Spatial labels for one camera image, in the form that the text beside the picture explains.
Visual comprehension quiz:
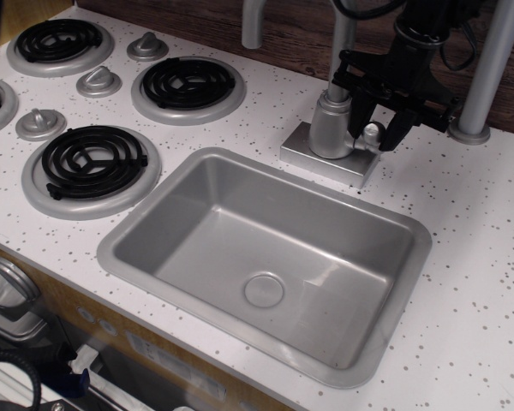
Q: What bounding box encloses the silver faucet lever handle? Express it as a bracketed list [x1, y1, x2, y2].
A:
[344, 122, 386, 154]

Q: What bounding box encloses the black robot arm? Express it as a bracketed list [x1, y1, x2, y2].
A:
[333, 1, 482, 152]

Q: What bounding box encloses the black coiled cable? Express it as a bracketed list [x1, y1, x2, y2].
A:
[0, 348, 44, 406]

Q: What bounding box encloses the silver knob top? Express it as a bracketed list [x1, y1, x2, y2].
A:
[127, 32, 169, 62]

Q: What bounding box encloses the back left stove burner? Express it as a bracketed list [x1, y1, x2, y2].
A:
[6, 19, 114, 78]

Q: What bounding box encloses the back right stove burner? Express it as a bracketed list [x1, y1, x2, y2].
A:
[131, 57, 246, 126]

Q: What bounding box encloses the stove burner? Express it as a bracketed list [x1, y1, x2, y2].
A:
[6, 19, 114, 78]
[21, 125, 162, 221]
[131, 57, 246, 126]
[0, 80, 18, 130]

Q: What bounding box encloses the silver knob middle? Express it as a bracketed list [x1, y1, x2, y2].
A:
[76, 66, 122, 98]

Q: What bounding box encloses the silver gooseneck faucet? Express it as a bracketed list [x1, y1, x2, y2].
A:
[241, 0, 382, 188]

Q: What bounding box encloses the silver oven dial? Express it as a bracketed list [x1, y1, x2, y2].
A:
[0, 257, 40, 321]

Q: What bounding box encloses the front right stove burner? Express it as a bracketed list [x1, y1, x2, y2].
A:
[21, 125, 162, 221]

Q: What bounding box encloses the silver knob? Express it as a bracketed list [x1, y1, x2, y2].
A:
[76, 66, 122, 98]
[15, 109, 67, 142]
[127, 32, 169, 62]

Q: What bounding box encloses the grey oven door handle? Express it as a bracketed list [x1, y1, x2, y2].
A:
[0, 313, 49, 345]

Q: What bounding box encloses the front left stove burner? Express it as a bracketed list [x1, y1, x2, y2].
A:
[0, 80, 18, 130]

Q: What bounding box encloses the silver knob lower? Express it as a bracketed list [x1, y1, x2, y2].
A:
[15, 109, 67, 142]

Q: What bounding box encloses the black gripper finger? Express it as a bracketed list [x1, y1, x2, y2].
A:
[348, 87, 377, 148]
[379, 109, 419, 152]

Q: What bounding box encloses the grey support pole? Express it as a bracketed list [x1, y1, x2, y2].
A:
[448, 0, 514, 146]

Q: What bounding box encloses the grey plastic sink basin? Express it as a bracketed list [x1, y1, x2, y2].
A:
[97, 148, 432, 389]

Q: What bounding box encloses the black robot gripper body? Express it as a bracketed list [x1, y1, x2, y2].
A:
[333, 16, 461, 132]

